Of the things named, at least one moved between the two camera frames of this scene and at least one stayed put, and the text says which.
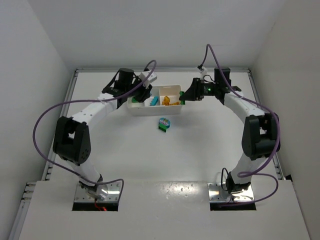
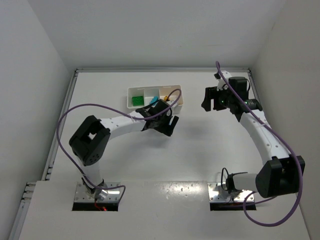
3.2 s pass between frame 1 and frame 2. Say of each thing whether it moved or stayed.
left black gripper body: moved
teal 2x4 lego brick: stayed
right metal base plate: stayed
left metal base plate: stayed
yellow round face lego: stayed
